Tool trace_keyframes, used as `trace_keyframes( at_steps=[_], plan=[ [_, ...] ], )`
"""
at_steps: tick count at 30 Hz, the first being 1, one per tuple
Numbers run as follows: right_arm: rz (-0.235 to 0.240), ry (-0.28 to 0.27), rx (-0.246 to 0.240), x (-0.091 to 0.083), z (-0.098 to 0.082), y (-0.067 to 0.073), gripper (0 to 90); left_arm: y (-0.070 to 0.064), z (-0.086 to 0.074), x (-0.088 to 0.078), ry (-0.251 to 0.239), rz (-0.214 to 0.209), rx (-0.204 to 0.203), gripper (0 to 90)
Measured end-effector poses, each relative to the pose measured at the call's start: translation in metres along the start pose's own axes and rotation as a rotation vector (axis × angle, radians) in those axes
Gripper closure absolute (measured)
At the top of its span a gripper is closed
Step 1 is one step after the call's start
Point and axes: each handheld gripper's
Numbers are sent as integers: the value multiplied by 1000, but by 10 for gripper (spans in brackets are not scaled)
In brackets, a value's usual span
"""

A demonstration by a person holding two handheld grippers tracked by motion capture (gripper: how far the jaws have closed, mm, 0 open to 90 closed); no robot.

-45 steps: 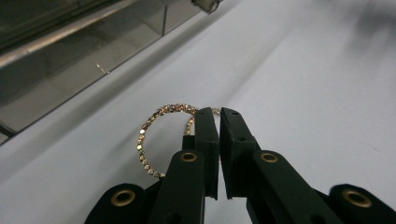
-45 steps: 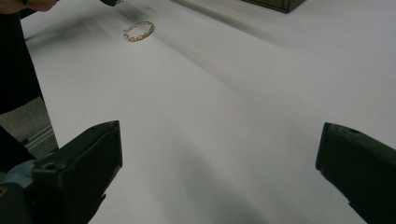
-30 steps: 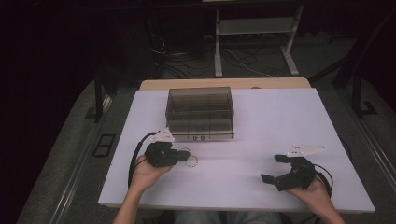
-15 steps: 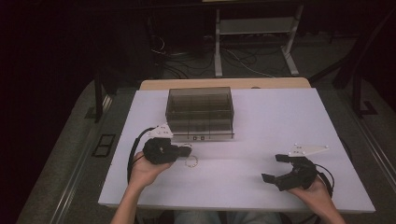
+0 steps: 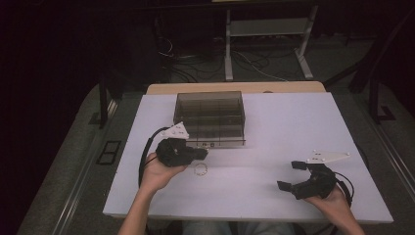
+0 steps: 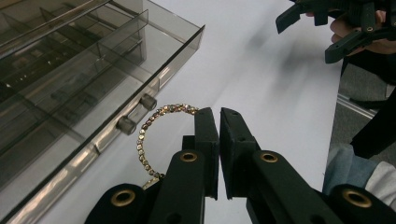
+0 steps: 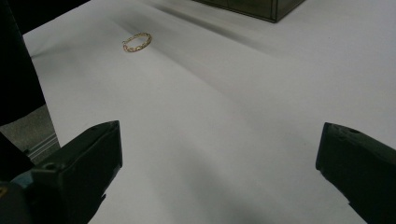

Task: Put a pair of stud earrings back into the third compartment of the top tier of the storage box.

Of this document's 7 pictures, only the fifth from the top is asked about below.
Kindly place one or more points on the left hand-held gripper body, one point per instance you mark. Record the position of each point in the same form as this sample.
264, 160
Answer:
173, 153

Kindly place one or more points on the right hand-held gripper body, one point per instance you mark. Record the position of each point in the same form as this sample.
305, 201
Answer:
318, 184

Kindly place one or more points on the smoky clear acrylic drawer box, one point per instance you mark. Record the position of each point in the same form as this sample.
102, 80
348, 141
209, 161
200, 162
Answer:
208, 104

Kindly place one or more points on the person's right hand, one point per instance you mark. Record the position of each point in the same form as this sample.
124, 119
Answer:
332, 204

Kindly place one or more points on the person's left hand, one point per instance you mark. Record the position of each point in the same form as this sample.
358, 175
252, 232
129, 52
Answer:
156, 176

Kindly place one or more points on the black metal stand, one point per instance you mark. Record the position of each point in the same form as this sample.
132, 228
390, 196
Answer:
373, 94

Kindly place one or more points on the black floor socket frame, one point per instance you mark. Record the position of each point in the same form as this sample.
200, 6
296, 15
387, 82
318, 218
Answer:
109, 152

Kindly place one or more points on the white metal stand frame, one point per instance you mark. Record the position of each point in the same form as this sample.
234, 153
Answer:
267, 26

